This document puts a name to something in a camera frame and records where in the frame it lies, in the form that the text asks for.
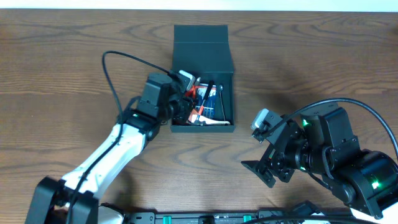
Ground small black claw hammer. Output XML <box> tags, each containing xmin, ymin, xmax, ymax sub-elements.
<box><xmin>191</xmin><ymin>80</ymin><xmax>215</xmax><ymax>115</ymax></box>

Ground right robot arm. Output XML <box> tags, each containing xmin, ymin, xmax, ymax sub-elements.
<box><xmin>242</xmin><ymin>102</ymin><xmax>397</xmax><ymax>223</ymax></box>

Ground blue screwdriver set case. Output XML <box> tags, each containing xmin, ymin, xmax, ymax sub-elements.
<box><xmin>195</xmin><ymin>83</ymin><xmax>217</xmax><ymax>119</ymax></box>

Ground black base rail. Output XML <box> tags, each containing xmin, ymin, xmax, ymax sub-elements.
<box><xmin>99</xmin><ymin>210</ymin><xmax>360</xmax><ymax>224</ymax></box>

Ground silver combination wrench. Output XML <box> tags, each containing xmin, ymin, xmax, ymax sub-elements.
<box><xmin>218</xmin><ymin>84</ymin><xmax>226</xmax><ymax>121</ymax></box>

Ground red handled pliers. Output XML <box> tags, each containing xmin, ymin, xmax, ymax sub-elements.
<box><xmin>185</xmin><ymin>77</ymin><xmax>201</xmax><ymax>99</ymax></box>

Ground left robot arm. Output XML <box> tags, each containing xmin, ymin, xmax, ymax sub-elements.
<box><xmin>25</xmin><ymin>70</ymin><xmax>196</xmax><ymax>223</ymax></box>

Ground dark green box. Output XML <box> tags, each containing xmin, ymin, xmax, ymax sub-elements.
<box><xmin>170</xmin><ymin>25</ymin><xmax>235</xmax><ymax>133</ymax></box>

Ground orange scraper wooden handle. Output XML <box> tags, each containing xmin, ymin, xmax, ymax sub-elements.
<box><xmin>188</xmin><ymin>114</ymin><xmax>230</xmax><ymax>126</ymax></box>

